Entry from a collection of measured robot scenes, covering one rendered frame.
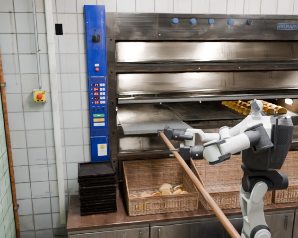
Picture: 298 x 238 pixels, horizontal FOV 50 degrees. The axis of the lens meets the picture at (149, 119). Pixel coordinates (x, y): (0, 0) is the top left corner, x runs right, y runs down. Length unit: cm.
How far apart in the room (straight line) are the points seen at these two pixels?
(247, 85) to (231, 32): 49
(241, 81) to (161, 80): 73
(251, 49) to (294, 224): 152
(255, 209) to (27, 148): 182
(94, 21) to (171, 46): 66
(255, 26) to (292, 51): 42
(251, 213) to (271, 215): 62
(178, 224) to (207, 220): 24
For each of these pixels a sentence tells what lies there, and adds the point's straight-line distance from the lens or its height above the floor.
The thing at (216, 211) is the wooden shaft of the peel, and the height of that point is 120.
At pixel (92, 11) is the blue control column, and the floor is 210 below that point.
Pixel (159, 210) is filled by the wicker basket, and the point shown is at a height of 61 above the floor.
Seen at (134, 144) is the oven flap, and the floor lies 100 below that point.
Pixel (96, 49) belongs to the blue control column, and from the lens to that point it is 264.
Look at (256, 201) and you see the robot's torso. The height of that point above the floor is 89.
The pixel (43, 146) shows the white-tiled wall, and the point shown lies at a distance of 283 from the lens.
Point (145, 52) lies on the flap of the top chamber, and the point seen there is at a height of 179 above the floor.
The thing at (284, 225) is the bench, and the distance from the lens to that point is 299.
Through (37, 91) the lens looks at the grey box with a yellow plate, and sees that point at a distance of 265.
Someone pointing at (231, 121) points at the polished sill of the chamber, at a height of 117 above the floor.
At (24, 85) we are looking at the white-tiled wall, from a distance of 274.
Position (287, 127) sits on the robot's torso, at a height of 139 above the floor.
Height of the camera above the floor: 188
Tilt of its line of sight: 14 degrees down
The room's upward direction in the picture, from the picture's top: straight up
